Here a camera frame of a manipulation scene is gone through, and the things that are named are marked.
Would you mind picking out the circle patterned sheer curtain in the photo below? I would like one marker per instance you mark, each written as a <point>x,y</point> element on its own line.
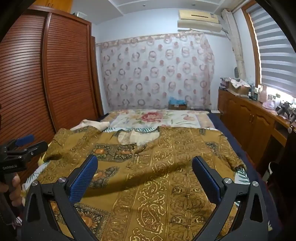
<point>157,69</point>

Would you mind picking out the open cardboard box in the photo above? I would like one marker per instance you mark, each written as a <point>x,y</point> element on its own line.
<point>239,88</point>

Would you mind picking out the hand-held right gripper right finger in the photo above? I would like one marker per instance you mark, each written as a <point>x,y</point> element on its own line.
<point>205,178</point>

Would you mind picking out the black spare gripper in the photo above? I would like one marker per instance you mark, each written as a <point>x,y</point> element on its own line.
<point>283,109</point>
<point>293,115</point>

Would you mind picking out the pink crumpled cloth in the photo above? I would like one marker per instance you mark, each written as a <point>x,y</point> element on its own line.
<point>269,104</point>

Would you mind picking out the white trash bin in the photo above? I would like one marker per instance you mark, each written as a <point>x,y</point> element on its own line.
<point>272,171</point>

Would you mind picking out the white palm leaf blanket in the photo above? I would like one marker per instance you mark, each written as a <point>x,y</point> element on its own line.
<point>241,176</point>

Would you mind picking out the dark jar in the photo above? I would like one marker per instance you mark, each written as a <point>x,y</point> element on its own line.
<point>254,93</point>

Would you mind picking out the person's left hand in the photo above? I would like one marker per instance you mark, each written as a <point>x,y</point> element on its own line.
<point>15,185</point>

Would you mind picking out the cream floral blanket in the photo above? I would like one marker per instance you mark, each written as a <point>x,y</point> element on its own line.
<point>150,115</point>

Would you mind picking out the brown patterned shirt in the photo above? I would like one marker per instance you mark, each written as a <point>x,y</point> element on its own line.
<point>150,162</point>

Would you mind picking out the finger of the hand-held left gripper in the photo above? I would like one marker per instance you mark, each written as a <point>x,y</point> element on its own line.
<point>24,139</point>
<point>32,150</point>

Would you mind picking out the stack of folded cloths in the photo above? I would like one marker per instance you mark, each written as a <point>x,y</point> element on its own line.
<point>224,83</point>

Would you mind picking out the navy bed sheet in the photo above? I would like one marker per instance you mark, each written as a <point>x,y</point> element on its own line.
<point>242,150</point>

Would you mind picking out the grey striped window blind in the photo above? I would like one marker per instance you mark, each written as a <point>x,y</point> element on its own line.
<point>275,53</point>

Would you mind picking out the long wooden cabinet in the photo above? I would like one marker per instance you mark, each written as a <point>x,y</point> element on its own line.
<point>245,118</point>

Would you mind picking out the pink bottle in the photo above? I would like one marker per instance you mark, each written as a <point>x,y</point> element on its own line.
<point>263,95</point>

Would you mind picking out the small clear storage box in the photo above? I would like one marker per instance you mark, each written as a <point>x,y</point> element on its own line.
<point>79,15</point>

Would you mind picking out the beige tied curtain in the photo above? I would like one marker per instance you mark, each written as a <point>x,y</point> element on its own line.
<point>235,46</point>

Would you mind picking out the brown louvered wooden wardrobe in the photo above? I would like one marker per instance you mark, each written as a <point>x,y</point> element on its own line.
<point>57,69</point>

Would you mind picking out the beige wall air conditioner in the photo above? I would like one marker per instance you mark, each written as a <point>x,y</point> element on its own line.
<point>198,20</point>

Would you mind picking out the blue crumpled cloth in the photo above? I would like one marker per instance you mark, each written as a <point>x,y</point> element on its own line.
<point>177,100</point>

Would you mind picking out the grey oval ornament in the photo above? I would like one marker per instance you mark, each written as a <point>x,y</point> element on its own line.
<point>237,71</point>

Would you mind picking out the wooden overhead cabinet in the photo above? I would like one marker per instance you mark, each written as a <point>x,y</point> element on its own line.
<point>53,4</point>

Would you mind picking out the small brown box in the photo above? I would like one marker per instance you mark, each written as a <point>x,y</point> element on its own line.
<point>177,107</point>

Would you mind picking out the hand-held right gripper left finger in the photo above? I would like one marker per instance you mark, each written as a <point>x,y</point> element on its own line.
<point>83,178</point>

